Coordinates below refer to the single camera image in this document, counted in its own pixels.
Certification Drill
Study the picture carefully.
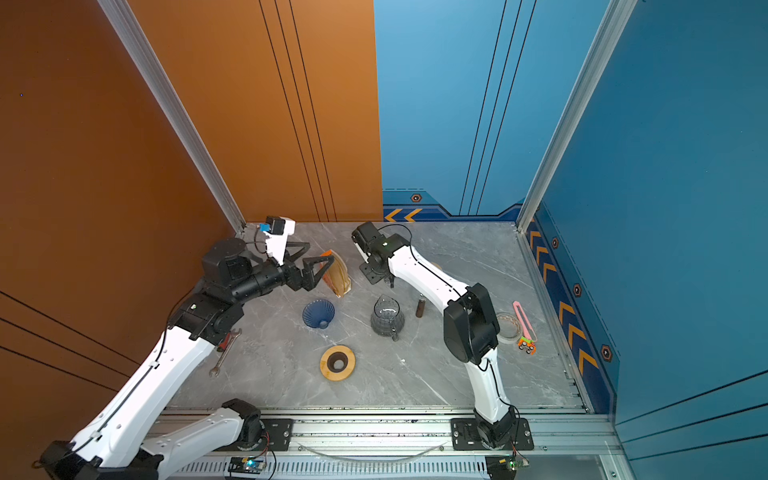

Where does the wooden ring near front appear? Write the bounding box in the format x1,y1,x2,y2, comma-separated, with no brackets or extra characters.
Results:
319,344,358,382

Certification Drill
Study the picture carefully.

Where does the aluminium corner post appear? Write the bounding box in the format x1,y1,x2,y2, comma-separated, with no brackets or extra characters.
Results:
516,0,638,234
98,0,247,234

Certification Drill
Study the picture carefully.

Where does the clear tape roll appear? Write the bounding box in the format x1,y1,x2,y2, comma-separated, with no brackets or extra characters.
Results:
496,312,522,345

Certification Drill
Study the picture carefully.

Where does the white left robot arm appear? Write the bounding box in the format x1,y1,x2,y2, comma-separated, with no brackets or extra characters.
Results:
35,237,335,479

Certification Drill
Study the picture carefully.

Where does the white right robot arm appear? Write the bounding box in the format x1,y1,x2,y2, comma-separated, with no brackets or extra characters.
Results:
351,222,518,449

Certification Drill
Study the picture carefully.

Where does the silver wrench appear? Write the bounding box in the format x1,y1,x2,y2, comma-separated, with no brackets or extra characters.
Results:
209,328,242,378

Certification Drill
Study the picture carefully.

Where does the right green circuit board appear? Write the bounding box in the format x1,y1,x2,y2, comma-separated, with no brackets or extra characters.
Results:
485,455,530,480

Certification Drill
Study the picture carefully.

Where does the blue ribbed dripper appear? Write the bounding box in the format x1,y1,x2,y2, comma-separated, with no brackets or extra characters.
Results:
302,299,335,329

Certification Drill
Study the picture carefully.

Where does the left green circuit board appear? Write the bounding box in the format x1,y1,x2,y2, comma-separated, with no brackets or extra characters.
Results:
227,456,268,476

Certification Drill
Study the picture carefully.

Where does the pink handled tool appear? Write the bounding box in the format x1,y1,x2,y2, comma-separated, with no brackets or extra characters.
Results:
513,301,537,355

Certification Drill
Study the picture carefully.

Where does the brown small bottle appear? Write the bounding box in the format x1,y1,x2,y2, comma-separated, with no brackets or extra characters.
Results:
415,295,426,318

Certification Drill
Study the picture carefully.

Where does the green circuit board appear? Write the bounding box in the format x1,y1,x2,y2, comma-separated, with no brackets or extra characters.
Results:
227,456,268,476
485,455,530,480

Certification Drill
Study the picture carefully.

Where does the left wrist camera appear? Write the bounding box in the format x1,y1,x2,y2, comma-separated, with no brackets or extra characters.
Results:
259,216,296,265

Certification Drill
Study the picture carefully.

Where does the aluminium right corner post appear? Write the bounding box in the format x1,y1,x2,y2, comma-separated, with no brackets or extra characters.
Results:
516,0,638,234

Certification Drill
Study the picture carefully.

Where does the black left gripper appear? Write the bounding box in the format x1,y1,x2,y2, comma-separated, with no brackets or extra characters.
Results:
230,241,332,310

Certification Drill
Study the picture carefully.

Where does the aluminium left corner post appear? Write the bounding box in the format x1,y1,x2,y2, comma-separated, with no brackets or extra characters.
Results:
98,0,247,234

